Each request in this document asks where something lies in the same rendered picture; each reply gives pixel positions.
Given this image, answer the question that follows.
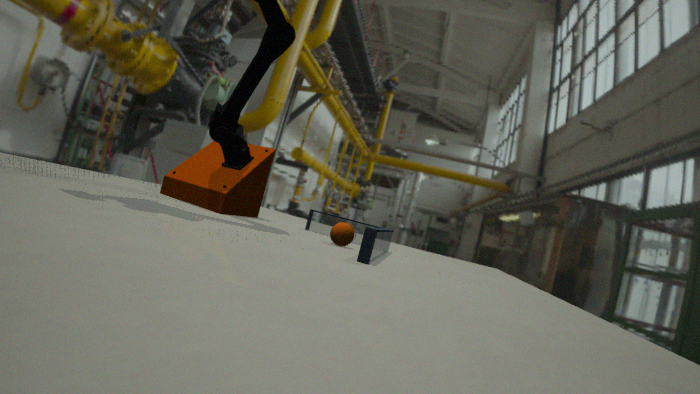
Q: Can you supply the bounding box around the clear low corner wall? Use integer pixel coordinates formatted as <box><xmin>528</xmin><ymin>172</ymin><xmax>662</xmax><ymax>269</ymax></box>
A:
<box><xmin>306</xmin><ymin>211</ymin><xmax>393</xmax><ymax>264</ymax></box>

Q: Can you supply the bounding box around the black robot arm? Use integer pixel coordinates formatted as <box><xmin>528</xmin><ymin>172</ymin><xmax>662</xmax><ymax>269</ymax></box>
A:
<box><xmin>209</xmin><ymin>0</ymin><xmax>296</xmax><ymax>170</ymax></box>

